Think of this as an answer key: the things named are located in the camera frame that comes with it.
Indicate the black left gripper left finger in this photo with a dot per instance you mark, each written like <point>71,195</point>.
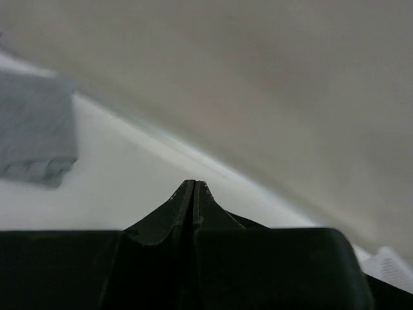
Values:
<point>155,249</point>

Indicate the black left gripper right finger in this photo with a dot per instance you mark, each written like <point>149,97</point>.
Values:
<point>220,252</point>

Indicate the folded grey tank top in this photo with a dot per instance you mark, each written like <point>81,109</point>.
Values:
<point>38,128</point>

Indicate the white plastic basket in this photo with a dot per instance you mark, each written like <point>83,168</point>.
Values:
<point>388,266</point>

